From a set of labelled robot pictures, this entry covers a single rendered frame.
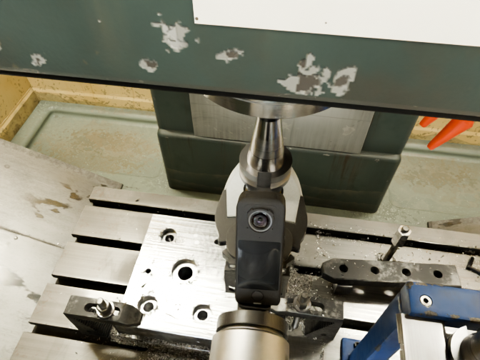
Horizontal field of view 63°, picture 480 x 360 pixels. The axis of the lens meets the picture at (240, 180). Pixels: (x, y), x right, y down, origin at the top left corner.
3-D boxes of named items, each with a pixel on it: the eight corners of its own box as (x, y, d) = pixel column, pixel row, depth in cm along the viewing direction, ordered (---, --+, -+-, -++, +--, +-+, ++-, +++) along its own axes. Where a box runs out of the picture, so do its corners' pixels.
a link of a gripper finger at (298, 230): (275, 196, 48) (253, 256, 43) (276, 188, 47) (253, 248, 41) (313, 206, 47) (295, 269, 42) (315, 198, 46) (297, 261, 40)
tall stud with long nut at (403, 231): (393, 266, 83) (414, 235, 73) (380, 265, 83) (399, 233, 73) (392, 255, 85) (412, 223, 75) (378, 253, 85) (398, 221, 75)
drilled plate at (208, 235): (281, 358, 68) (283, 351, 64) (121, 333, 70) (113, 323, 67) (290, 243, 82) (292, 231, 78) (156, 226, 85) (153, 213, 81)
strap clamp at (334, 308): (333, 340, 73) (350, 311, 62) (263, 329, 75) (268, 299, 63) (333, 323, 76) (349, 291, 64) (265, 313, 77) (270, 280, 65)
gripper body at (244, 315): (228, 248, 50) (215, 346, 42) (226, 211, 43) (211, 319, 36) (288, 253, 49) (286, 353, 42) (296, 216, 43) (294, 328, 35)
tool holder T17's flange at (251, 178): (291, 156, 50) (293, 142, 48) (289, 193, 46) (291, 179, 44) (241, 152, 50) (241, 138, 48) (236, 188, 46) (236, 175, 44)
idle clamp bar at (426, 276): (448, 300, 78) (462, 287, 73) (319, 292, 80) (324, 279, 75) (441, 277, 81) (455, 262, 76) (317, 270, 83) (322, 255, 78)
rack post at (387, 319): (373, 402, 67) (443, 353, 44) (341, 396, 68) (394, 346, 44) (369, 342, 73) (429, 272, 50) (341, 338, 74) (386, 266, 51)
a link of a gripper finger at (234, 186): (221, 187, 54) (228, 245, 48) (219, 158, 49) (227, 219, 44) (243, 185, 54) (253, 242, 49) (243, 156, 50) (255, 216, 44)
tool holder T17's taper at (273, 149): (285, 146, 47) (291, 102, 42) (283, 173, 45) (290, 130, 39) (248, 143, 48) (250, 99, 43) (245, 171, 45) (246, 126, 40)
